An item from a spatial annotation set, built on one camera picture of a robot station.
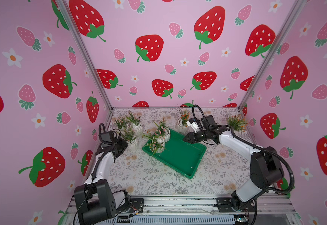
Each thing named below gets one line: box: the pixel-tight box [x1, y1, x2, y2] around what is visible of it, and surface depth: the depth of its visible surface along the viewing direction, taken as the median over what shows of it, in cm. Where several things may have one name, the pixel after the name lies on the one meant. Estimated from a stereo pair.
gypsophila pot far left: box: [114, 116, 129, 133], surface depth 98 cm
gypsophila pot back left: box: [126, 112, 143, 137], surface depth 103 cm
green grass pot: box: [227, 113, 249, 138], surface depth 97 cm
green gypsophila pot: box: [120, 127, 139, 152], surface depth 94 cm
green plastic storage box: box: [142, 127, 207, 179], surface depth 95 cm
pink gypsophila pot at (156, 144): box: [141, 133, 165, 157], surface depth 87 cm
